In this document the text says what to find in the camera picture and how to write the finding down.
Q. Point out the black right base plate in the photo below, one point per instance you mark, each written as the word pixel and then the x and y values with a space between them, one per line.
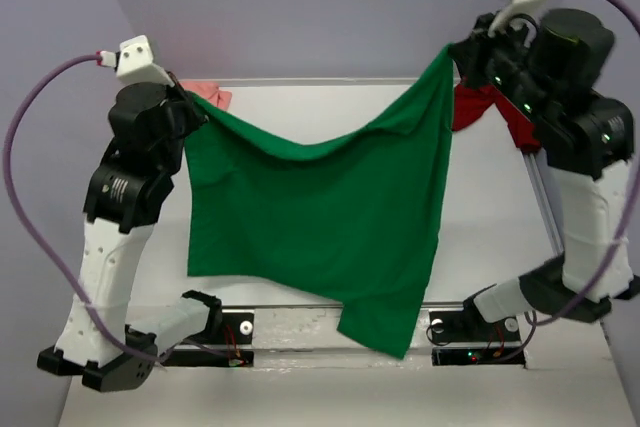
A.
pixel 482 344

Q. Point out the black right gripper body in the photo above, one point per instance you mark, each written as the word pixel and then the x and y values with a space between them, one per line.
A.
pixel 506 60

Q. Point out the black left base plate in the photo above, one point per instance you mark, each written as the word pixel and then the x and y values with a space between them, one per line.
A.
pixel 230 346

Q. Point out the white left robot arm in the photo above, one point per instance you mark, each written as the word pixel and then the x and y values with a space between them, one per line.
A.
pixel 97 344

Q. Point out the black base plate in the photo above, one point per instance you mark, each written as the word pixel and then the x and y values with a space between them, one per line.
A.
pixel 230 346
pixel 482 344

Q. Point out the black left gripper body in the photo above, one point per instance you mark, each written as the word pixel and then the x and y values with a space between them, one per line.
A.
pixel 185 119

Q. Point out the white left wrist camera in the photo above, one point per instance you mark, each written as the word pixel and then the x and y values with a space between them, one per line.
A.
pixel 135 62

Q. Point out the green t-shirt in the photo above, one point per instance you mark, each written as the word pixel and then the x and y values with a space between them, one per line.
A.
pixel 355 219

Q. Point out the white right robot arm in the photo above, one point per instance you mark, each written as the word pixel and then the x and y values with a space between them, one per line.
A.
pixel 589 156

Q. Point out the folded pink t-shirt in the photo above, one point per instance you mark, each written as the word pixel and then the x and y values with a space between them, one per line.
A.
pixel 210 91

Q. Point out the red t-shirt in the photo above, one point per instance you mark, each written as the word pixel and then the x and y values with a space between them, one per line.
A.
pixel 470 105

